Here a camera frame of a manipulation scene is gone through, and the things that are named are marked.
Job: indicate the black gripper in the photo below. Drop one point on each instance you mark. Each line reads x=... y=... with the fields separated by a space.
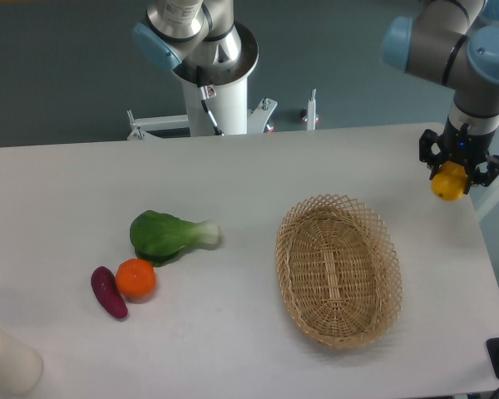
x=460 y=148

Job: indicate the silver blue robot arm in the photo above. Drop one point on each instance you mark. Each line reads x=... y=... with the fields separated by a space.
x=439 y=46

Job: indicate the woven wicker basket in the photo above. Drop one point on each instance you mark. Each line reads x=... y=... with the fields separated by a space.
x=338 y=271

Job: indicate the green bok choy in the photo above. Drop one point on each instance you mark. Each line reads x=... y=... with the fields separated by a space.
x=158 y=238

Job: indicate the orange tangerine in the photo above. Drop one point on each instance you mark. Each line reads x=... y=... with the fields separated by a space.
x=135 y=278

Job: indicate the purple sweet potato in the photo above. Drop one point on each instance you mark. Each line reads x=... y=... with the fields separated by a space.
x=103 y=285

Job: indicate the white pedestal base frame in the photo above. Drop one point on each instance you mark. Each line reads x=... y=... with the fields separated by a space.
x=259 y=120

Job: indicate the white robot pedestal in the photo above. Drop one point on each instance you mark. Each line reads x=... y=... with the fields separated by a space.
x=214 y=83

